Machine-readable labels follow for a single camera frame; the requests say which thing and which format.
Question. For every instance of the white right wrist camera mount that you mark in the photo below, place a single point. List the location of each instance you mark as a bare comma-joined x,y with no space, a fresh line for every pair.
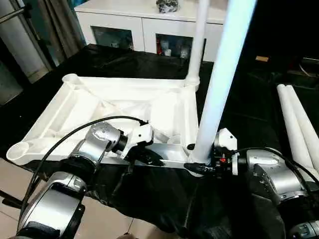
226,139

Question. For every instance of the black work mat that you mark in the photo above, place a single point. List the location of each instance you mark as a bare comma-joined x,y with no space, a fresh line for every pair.
162,199

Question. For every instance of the grey brown curtain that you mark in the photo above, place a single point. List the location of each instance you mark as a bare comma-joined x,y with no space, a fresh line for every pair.
62,30

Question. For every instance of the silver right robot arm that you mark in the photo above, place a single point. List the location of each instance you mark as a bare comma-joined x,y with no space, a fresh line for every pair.
274,174

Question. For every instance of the black metal table frame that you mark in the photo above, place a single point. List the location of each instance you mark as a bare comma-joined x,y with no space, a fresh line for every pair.
10,199

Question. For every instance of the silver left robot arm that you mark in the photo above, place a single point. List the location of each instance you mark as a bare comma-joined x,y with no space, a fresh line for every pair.
99,139

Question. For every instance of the white plastic table leg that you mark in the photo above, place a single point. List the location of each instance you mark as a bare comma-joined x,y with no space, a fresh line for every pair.
307,119
290,119
198,49
221,74

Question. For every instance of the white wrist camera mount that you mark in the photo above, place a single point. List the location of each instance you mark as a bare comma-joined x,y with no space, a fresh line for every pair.
140,133
226,139

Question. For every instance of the black flat panel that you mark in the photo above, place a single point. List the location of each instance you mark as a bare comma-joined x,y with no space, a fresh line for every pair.
310,60

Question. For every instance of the small tan label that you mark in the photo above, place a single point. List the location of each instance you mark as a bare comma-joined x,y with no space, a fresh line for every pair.
262,58

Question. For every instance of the dark metallic object on cabinet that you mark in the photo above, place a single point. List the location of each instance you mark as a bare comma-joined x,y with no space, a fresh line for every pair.
167,6

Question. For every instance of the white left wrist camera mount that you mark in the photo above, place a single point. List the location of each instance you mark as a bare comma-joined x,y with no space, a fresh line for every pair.
140,133

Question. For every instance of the white plastic table top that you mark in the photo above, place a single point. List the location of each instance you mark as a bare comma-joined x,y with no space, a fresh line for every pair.
124,92

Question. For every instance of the white cabinet with glass doors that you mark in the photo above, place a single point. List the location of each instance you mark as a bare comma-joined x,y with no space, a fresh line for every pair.
124,22

